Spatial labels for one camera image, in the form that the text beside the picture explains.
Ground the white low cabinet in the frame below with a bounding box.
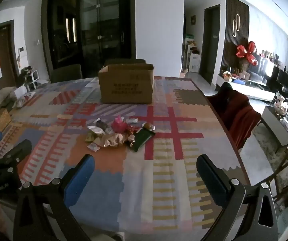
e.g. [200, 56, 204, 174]
[216, 73, 276, 105]

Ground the white storage shelf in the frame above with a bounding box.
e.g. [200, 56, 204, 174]
[185, 34, 201, 74]

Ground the dark interior door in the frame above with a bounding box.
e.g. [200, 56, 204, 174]
[199, 5, 221, 84]

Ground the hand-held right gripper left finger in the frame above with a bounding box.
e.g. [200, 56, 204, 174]
[13, 154, 95, 241]

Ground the beige bag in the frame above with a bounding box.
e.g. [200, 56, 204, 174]
[0, 87, 18, 114]

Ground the black glass door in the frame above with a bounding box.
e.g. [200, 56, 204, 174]
[41, 0, 137, 79]

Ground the brown wooden door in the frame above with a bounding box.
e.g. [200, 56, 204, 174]
[0, 20, 18, 99]

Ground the flower bouquet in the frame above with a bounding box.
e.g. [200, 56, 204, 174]
[275, 92, 288, 121]

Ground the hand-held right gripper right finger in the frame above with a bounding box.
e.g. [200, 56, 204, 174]
[196, 154, 279, 241]

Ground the red balloon flower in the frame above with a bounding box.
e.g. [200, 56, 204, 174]
[236, 41, 259, 66]

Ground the patterned tablecloth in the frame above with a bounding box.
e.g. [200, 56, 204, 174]
[0, 77, 251, 241]

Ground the dark green snack packet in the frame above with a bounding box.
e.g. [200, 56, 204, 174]
[127, 128, 155, 153]

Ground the crumpled gold wrapper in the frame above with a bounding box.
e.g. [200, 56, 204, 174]
[97, 132, 127, 149]

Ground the silver snack packet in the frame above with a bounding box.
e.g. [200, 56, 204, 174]
[87, 126, 106, 134]

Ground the television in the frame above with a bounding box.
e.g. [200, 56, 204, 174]
[249, 55, 288, 91]

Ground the dark upholstered chair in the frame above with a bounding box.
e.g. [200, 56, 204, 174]
[51, 64, 82, 83]
[104, 58, 147, 67]

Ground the white cube shelf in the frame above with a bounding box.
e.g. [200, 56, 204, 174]
[21, 66, 39, 91]

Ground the red snack packet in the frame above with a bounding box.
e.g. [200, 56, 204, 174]
[126, 124, 140, 134]

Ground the brown cardboard box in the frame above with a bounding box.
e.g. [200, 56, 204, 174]
[98, 63, 155, 104]

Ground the pink snack packet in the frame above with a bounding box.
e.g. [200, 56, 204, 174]
[112, 115, 127, 133]

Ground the slatted wall panel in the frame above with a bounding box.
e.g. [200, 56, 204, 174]
[220, 0, 250, 74]

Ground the white side table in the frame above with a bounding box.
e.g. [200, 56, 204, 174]
[261, 105, 288, 144]

